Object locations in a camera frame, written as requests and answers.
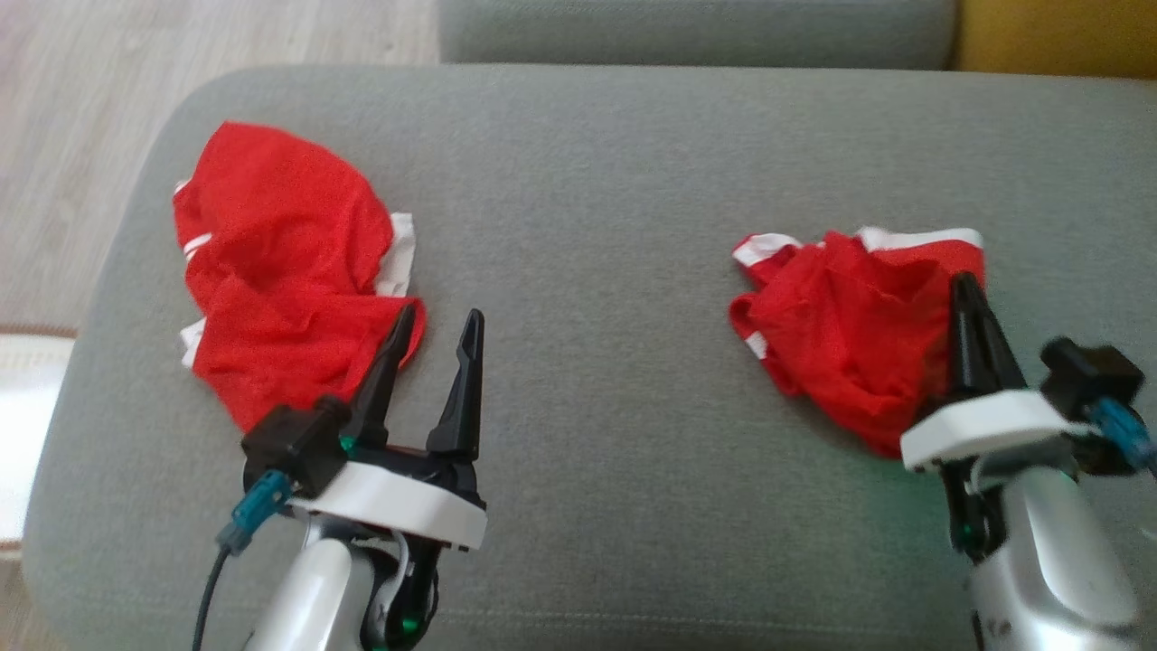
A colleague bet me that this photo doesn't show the red jersey with white trim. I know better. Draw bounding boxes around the red jersey with white trim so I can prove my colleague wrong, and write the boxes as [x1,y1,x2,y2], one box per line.
[172,120,428,435]

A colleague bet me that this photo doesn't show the yellow cushion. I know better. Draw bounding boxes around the yellow cushion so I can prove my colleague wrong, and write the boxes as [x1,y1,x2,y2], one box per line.
[949,0,1157,80]

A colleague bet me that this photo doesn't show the black cable with teal plug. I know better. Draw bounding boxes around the black cable with teal plug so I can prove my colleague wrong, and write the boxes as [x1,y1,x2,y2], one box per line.
[1085,398,1157,476]
[192,470,295,651]

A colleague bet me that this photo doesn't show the grey sofa seat cushion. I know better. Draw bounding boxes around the grey sofa seat cushion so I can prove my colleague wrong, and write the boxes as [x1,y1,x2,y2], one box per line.
[20,63,1157,651]

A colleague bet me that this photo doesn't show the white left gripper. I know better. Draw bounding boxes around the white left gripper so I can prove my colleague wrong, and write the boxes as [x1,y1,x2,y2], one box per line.
[289,305,489,552]

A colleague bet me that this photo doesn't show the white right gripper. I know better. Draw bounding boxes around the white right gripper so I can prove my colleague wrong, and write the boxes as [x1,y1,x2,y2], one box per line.
[899,271,1099,476]

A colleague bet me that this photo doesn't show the grey sofa back cushion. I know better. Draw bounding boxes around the grey sofa back cushion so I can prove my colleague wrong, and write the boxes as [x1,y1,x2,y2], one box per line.
[438,0,959,69]

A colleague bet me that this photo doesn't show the red basketball shorts number 23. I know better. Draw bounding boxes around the red basketball shorts number 23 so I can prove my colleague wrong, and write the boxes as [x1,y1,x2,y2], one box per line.
[728,226,986,459]

